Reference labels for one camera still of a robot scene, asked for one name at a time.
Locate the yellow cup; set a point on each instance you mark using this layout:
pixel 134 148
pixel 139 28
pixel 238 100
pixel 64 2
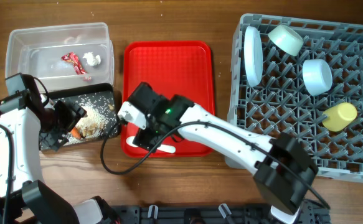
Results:
pixel 339 116

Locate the orange carrot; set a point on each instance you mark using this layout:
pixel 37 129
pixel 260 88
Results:
pixel 75 133

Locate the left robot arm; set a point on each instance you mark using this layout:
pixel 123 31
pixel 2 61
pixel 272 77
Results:
pixel 25 123

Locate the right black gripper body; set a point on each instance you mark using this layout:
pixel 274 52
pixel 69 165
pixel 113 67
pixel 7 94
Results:
pixel 147 137

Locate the light blue bowl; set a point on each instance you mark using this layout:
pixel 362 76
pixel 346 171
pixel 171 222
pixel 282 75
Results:
pixel 317 76

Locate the light blue plate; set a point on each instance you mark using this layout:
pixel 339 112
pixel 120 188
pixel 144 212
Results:
pixel 253 56

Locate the red plastic tray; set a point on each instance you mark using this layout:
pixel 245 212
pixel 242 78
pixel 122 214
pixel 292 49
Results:
pixel 171 68

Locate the red snack wrapper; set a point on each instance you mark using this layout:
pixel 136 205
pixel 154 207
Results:
pixel 73 59

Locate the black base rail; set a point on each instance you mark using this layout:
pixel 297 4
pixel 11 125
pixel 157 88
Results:
pixel 247 214

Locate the grey dishwasher rack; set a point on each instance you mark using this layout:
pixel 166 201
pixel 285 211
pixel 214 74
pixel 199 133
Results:
pixel 281 103

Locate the white plastic spoon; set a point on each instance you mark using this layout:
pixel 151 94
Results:
pixel 163 147

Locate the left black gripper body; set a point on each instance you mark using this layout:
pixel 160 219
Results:
pixel 64 123

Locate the rice and food scraps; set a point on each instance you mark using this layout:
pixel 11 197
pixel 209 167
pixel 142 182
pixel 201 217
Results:
pixel 100 116

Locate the white tissue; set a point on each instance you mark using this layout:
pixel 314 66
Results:
pixel 92 60

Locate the black tray bin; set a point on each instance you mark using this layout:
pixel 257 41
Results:
pixel 54 140

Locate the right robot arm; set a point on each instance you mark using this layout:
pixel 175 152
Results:
pixel 281 168

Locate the clear plastic bin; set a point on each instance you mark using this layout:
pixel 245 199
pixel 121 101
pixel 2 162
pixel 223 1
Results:
pixel 38 51

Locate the green bowl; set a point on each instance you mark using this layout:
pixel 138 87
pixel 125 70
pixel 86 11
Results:
pixel 286 39

